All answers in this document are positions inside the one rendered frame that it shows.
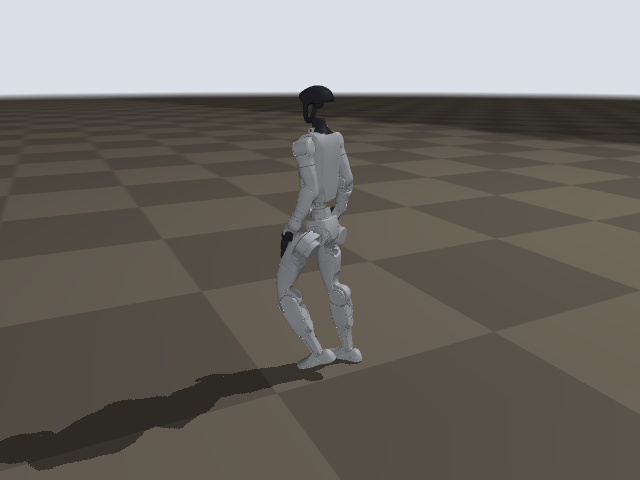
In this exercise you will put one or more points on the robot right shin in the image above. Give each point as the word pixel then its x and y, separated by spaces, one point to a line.
pixel 342 317

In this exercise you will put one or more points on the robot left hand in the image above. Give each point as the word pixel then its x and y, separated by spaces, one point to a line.
pixel 284 242

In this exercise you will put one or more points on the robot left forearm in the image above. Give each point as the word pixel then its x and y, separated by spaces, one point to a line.
pixel 302 210

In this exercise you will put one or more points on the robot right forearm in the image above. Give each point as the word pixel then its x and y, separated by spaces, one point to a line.
pixel 342 199

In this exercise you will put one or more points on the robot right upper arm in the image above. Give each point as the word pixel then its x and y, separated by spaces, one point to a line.
pixel 345 174

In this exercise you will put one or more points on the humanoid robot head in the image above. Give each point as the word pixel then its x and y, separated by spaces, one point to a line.
pixel 317 96

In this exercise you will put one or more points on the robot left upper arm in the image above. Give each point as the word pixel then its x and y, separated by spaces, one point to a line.
pixel 303 151

